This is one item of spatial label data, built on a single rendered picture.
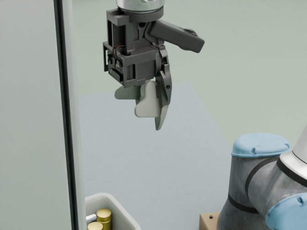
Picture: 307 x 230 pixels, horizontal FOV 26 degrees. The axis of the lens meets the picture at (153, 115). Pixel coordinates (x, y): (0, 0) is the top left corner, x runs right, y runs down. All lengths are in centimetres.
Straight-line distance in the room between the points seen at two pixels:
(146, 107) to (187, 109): 95
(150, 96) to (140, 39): 10
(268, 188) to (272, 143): 13
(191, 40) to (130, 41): 11
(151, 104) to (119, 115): 91
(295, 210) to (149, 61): 40
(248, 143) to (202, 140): 53
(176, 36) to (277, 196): 37
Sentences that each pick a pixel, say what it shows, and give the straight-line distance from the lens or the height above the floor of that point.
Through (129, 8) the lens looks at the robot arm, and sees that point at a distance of 100.
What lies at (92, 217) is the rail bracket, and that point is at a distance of 126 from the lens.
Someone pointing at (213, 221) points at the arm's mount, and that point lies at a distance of 151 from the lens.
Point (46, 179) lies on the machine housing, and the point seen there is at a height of 166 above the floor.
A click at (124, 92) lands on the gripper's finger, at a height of 122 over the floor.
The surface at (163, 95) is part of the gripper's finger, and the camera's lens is 107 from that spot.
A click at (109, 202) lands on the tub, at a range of 150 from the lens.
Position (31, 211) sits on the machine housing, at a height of 165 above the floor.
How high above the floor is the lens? 175
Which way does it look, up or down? 30 degrees down
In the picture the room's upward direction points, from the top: straight up
